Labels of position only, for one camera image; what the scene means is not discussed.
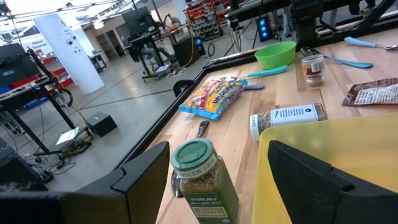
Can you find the black computer monitor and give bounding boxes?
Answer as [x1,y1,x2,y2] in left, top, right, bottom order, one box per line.
[121,6,155,35]

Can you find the yellow plastic bin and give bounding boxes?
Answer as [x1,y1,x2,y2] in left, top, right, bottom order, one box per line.
[251,111,398,224]

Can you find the light-blue-handled silver spoon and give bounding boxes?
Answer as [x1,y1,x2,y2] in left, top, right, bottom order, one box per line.
[343,36,398,51]

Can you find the black floor box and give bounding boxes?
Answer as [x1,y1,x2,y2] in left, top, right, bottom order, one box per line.
[86,111,119,138]

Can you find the tower three blue lights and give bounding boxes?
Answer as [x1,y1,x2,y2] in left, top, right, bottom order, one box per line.
[256,16,274,43]

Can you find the storage shelving unit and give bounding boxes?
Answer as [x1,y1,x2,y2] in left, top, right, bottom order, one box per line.
[183,0,225,42]

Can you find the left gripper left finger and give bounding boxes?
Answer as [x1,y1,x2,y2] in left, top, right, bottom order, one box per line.
[61,141,171,224]

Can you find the purple-handled silver spoon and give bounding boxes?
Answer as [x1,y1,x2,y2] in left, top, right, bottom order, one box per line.
[243,83,266,91]

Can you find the green plastic bowl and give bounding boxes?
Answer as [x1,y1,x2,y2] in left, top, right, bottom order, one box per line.
[254,40,297,70]

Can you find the white-label glass spice jar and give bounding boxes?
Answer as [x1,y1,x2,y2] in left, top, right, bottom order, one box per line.
[249,103,328,142]

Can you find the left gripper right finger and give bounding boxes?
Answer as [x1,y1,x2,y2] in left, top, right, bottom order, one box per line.
[267,139,386,224]

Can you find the teal-handled silver spoon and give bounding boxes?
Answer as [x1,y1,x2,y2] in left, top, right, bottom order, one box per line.
[220,64,289,83]

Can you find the black frame clamp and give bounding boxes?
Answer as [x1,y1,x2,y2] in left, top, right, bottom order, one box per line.
[172,79,196,98]

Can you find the white floor paper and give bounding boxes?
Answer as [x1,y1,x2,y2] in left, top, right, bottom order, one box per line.
[55,126,81,146]

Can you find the dark black metal spoon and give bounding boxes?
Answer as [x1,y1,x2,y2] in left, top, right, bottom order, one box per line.
[170,120,210,198]

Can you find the brown snack packet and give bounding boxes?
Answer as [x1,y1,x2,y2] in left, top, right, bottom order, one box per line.
[341,77,398,107]

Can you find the cluttered equipment bench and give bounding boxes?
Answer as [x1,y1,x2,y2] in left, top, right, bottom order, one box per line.
[0,42,77,156]

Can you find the white floor cable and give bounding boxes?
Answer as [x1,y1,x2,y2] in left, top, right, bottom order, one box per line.
[165,66,188,81]

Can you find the white pillar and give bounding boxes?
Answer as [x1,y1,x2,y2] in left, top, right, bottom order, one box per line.
[32,12,106,95]

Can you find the teal-handled black spoon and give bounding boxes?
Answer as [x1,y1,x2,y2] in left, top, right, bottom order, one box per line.
[299,46,374,70]

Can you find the black aluminium table frame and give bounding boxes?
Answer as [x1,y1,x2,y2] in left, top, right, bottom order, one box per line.
[113,0,398,171]

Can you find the blue yellow ramen packet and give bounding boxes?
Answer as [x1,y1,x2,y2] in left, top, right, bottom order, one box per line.
[178,78,249,121]

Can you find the black desk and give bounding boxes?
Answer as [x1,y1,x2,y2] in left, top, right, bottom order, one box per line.
[126,23,187,80]

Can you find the small clear glass jar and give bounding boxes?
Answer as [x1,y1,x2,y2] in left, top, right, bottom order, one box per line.
[300,54,326,86]

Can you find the green oregano spice jar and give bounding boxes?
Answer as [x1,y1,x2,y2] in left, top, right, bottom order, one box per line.
[170,138,241,224]

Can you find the computer tower blue light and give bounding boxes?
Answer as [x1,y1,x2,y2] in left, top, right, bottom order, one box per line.
[172,35,206,67]

